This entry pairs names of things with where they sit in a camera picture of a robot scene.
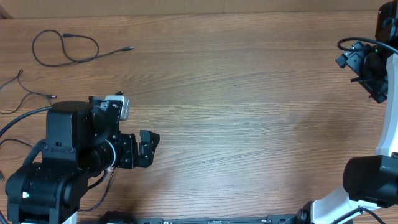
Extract black cable silver plugs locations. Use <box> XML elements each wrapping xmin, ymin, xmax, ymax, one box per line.
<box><xmin>0</xmin><ymin>138</ymin><xmax>116</xmax><ymax>213</ymax></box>

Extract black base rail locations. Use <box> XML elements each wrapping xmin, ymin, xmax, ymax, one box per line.
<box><xmin>99</xmin><ymin>211</ymin><xmax>354</xmax><ymax>224</ymax></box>

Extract long black usb cable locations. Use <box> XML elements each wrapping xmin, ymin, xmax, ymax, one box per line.
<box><xmin>31</xmin><ymin>29</ymin><xmax>135</xmax><ymax>68</ymax></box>

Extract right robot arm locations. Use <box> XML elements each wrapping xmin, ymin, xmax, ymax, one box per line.
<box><xmin>284</xmin><ymin>0</ymin><xmax>397</xmax><ymax>223</ymax></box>

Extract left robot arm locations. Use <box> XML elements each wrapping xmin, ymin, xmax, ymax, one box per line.
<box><xmin>5</xmin><ymin>95</ymin><xmax>160</xmax><ymax>223</ymax></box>

